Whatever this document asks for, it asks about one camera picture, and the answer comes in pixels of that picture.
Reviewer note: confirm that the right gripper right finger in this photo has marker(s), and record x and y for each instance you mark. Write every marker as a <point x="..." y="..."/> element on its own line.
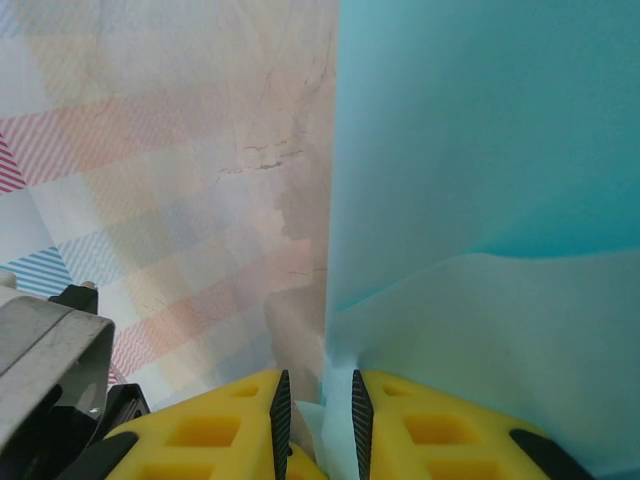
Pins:
<point x="450" y="430"/>

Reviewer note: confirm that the teal paper sheet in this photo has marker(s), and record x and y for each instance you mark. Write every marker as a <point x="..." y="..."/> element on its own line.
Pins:
<point x="475" y="150"/>

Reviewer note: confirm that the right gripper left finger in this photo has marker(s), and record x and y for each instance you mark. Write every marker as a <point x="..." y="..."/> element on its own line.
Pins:
<point x="210" y="430"/>

